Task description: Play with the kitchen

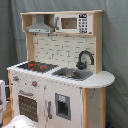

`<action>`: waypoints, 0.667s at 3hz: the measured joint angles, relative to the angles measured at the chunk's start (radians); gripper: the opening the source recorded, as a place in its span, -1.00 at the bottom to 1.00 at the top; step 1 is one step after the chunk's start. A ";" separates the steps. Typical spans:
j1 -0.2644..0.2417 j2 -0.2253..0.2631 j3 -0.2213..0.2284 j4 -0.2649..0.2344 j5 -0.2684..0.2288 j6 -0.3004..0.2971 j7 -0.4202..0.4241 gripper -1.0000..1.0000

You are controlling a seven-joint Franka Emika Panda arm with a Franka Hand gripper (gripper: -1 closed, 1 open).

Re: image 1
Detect white oven door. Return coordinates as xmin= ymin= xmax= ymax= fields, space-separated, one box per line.
xmin=12 ymin=88 xmax=44 ymax=128

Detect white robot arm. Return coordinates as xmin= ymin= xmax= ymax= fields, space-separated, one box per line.
xmin=0 ymin=80 xmax=36 ymax=128

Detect wooden toy kitchen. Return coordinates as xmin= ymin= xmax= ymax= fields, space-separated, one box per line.
xmin=8 ymin=10 xmax=115 ymax=128

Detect grey toy sink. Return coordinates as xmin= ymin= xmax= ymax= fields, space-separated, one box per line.
xmin=53 ymin=67 xmax=92 ymax=81

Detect black toy faucet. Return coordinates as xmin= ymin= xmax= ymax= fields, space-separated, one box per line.
xmin=75 ymin=50 xmax=95 ymax=71

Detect black stovetop red burners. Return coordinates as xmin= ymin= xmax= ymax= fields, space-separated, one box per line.
xmin=20 ymin=61 xmax=56 ymax=72

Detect right oven knob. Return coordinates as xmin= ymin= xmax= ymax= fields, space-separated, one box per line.
xmin=32 ymin=81 xmax=38 ymax=87

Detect oven knob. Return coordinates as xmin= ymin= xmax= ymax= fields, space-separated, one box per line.
xmin=13 ymin=76 xmax=19 ymax=82
xmin=32 ymin=81 xmax=38 ymax=87

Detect white fridge door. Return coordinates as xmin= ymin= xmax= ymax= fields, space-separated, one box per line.
xmin=45 ymin=81 xmax=82 ymax=128

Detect toy microwave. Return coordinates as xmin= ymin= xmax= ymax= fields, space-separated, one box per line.
xmin=55 ymin=14 xmax=93 ymax=34

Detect grey range hood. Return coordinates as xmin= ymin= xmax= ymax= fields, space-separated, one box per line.
xmin=25 ymin=15 xmax=54 ymax=34

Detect left oven knob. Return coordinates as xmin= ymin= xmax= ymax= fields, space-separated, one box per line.
xmin=13 ymin=76 xmax=19 ymax=82

